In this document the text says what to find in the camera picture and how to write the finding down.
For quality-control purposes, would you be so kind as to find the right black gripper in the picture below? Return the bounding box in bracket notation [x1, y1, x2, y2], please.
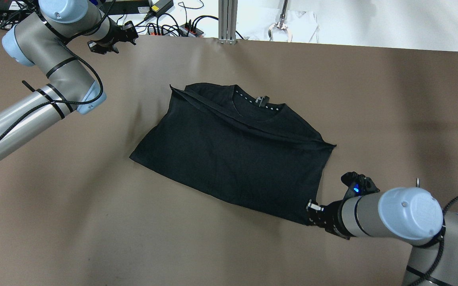
[307, 200, 351, 240]

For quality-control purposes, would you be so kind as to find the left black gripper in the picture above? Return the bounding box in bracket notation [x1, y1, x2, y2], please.
[108, 21, 139, 46]

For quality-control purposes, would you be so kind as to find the black printed t-shirt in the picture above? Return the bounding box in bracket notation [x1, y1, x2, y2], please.
[130, 83, 335, 226]

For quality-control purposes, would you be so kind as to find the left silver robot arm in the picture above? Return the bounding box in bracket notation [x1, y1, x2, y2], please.
[0, 0, 139, 161]

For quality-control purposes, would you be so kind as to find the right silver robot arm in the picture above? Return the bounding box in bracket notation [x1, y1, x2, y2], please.
[307, 184, 458, 286]

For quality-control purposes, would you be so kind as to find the black power adapter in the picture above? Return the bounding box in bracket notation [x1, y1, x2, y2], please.
[100, 0, 151, 15]

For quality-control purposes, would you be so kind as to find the red black power strip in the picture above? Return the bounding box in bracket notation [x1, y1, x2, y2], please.
[179, 21, 205, 38]

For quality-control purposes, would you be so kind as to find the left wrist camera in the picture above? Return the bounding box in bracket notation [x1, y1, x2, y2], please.
[87, 41, 120, 54]

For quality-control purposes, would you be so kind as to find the aluminium frame post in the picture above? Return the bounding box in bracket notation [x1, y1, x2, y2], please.
[218, 0, 238, 44]

